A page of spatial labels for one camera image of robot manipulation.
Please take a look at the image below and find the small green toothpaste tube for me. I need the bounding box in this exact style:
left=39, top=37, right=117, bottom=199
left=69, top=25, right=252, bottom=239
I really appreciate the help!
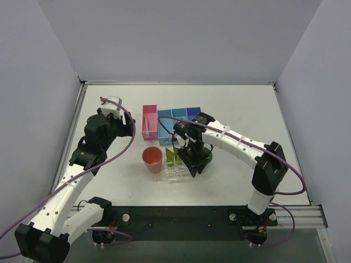
left=173, top=147, right=183, bottom=165

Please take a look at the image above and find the large green toothpaste tube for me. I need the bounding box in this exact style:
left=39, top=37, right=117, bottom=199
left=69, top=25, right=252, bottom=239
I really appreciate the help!
left=166, top=148, right=175, bottom=167

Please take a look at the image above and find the orange plastic cup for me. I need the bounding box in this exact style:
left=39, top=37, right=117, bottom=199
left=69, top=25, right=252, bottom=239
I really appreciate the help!
left=142, top=147, right=163, bottom=174

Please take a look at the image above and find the pink toothbrush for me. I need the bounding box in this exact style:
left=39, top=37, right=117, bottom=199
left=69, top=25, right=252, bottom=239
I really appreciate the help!
left=144, top=117, right=150, bottom=138

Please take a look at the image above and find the green plastic cup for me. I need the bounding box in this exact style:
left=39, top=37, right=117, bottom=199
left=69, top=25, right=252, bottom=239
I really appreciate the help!
left=202, top=147, right=213, bottom=166

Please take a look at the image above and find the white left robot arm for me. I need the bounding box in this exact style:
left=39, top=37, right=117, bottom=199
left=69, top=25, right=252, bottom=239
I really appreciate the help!
left=14, top=108, right=135, bottom=262

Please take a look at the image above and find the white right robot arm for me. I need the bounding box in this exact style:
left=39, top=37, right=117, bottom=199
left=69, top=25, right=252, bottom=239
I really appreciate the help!
left=173, top=112, right=288, bottom=216

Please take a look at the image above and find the clear textured tray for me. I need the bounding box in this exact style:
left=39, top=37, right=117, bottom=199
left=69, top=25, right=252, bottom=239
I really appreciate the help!
left=148, top=160, right=212, bottom=181

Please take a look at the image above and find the teal drawer bin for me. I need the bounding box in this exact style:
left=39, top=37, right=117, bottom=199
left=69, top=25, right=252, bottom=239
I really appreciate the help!
left=157, top=118, right=173, bottom=146

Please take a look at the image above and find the dark blue drawer bin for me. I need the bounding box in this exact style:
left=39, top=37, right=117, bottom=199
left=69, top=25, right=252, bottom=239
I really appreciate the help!
left=186, top=107, right=201, bottom=121

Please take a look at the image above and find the light blue drawer bin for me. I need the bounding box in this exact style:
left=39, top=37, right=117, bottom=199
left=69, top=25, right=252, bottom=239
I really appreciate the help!
left=172, top=108, right=188, bottom=120

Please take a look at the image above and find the pink drawer bin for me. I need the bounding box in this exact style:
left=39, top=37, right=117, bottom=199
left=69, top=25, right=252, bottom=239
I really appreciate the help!
left=141, top=105, right=158, bottom=140

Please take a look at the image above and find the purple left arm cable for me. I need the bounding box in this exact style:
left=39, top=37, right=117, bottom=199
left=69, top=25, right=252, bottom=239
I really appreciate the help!
left=0, top=97, right=137, bottom=260

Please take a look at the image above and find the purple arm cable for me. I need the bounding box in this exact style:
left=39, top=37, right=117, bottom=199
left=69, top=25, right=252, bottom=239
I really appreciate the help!
left=156, top=115, right=307, bottom=249
left=0, top=97, right=137, bottom=260

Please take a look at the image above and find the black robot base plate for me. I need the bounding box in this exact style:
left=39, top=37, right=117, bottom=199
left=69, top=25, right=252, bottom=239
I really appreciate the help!
left=92, top=205, right=278, bottom=244

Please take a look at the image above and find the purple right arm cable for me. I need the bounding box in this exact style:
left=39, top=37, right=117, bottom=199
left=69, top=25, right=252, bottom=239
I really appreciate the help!
left=156, top=115, right=307, bottom=249

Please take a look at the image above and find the aluminium table frame rail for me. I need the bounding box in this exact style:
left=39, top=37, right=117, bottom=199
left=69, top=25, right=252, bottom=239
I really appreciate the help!
left=38, top=80, right=329, bottom=230

